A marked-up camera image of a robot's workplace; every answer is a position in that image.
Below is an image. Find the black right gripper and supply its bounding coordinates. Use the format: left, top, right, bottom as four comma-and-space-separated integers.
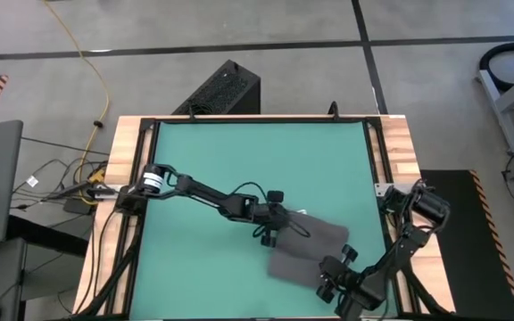
315, 243, 360, 304

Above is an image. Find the black table frame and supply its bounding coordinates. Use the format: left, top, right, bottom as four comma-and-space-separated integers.
76, 116, 452, 321

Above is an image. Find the black desk beam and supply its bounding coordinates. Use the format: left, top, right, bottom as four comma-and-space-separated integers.
5, 213, 90, 259

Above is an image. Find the thin black cable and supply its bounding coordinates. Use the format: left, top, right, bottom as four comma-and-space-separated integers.
20, 136, 111, 157

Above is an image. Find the yellow power cable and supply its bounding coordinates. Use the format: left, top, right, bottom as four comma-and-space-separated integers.
42, 0, 111, 206

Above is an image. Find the black power brick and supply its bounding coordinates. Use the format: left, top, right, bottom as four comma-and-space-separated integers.
62, 197, 94, 216

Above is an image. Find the grey woven towel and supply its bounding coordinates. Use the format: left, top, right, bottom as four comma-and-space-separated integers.
267, 210, 351, 290

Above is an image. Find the black computer tower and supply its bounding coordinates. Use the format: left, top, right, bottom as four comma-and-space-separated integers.
171, 59, 262, 116

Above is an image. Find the grey metal stand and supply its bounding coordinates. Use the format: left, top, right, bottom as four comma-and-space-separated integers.
477, 62, 514, 156

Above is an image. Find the black vacuum hose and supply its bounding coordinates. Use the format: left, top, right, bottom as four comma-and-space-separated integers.
478, 41, 514, 94

